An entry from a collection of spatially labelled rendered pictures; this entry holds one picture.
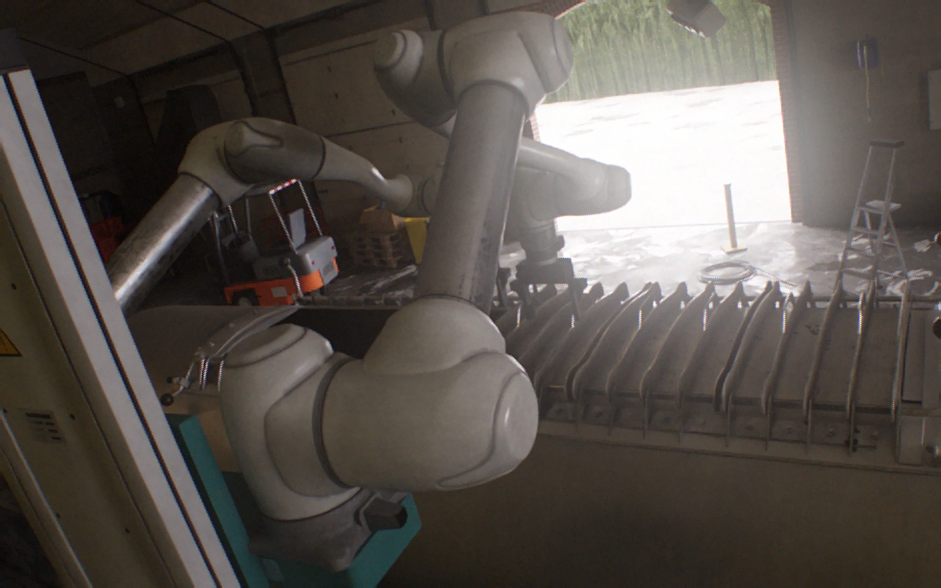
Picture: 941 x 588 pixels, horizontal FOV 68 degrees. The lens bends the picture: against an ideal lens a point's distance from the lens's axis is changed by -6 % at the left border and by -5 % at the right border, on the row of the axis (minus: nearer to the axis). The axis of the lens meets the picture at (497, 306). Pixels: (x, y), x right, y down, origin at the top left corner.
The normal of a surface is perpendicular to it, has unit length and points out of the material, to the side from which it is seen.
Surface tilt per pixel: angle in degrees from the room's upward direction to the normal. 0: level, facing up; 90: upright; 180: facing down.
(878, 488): 37
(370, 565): 90
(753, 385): 15
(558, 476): 43
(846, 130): 90
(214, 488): 90
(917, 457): 30
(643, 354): 8
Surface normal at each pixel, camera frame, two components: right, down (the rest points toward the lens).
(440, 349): -0.11, -0.62
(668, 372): -0.32, -0.80
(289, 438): -0.28, 0.23
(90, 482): -0.40, 0.40
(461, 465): 0.04, 0.51
